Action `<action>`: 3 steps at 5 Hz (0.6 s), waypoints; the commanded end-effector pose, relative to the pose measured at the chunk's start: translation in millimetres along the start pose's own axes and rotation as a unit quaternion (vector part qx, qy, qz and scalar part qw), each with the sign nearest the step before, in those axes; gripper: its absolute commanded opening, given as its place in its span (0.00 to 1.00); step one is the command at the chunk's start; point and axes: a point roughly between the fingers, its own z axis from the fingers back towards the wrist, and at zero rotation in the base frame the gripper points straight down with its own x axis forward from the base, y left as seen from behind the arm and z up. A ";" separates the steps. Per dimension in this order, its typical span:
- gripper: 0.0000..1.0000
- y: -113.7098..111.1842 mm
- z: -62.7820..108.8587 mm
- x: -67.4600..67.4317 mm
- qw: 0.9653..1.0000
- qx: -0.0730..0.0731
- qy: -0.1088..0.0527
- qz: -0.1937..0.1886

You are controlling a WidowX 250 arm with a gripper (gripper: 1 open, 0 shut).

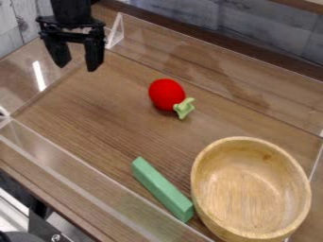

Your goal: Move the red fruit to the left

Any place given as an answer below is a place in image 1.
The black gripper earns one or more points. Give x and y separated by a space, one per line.
72 24

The red plush fruit green stem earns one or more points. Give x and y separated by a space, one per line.
168 97

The green rectangular block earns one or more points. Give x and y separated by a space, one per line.
163 189

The wooden bowl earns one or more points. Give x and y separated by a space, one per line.
250 189

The clear acrylic triangle bracket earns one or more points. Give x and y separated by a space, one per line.
115 33

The black metal frame bracket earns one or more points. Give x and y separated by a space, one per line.
48 225

